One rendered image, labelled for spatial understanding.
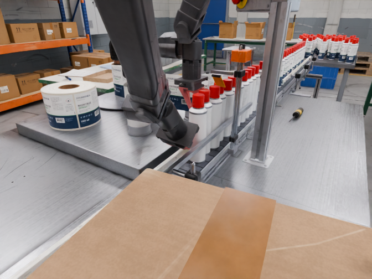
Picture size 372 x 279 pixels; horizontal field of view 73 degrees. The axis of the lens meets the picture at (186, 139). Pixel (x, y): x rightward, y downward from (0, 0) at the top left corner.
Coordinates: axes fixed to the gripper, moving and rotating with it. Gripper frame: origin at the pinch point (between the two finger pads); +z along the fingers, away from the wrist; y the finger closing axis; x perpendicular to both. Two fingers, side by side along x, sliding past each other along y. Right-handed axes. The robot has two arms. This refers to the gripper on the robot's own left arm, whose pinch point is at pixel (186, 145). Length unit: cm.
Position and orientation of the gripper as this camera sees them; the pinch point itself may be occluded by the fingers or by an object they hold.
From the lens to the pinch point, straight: 72.6
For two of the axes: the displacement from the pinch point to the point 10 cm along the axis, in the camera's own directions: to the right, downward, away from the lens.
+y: -8.6, -2.6, 4.4
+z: 3.0, 4.4, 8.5
